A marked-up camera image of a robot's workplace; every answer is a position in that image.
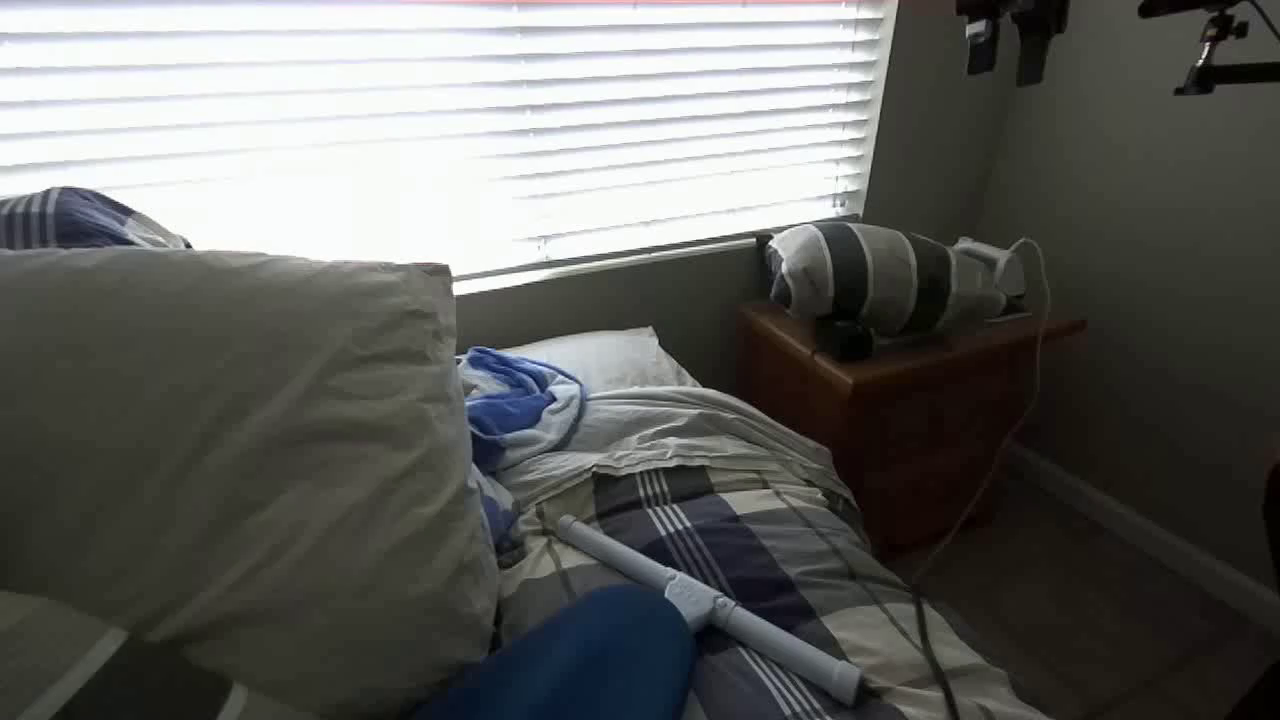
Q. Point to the blue plaid blanket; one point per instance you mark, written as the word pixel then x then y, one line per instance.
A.
pixel 787 532

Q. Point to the brown wooden nightstand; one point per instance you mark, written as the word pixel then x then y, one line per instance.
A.
pixel 906 425

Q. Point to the grey white striped cushion roll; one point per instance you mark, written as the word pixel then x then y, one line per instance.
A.
pixel 865 274

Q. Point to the window with white blinds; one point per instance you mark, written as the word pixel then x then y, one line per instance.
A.
pixel 401 135

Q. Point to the blue white striped cloth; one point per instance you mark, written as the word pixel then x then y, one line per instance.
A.
pixel 512 402

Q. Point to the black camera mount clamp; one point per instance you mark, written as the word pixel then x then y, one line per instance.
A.
pixel 1034 32

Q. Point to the black camera arm bracket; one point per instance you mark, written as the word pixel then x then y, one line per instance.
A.
pixel 1207 70

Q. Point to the grey striped flat cushion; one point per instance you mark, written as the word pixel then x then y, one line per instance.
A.
pixel 65 664

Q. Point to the large beige pillow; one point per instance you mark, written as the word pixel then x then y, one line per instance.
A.
pixel 241 443

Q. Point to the white pillow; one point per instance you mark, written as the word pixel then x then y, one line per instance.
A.
pixel 602 358

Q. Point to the blue plaid pillow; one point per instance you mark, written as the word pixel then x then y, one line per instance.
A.
pixel 65 223

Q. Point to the white device on nightstand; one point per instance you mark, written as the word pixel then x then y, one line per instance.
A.
pixel 985 283

